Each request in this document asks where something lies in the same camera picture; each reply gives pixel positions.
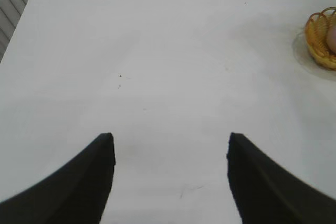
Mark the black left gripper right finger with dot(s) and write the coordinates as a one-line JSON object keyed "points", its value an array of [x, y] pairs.
{"points": [[267, 192]]}

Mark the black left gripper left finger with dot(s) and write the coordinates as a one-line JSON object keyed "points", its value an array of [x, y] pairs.
{"points": [[73, 190]]}

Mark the yellow woven wicker basket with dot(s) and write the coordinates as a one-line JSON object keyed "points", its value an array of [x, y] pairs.
{"points": [[316, 37]]}

